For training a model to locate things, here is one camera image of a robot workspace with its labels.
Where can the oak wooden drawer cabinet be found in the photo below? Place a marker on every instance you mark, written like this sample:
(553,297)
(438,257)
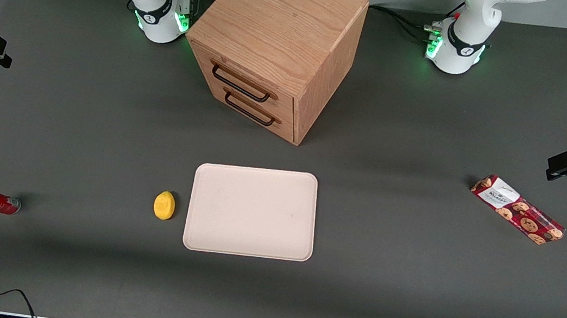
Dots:
(281,11)

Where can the red tartan cookie box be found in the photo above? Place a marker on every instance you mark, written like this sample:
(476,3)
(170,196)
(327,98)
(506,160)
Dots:
(520,212)

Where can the yellow lemon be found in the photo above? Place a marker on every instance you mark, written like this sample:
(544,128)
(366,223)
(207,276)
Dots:
(164,205)

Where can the beige rectangular tray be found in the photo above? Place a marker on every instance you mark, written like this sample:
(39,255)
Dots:
(254,212)

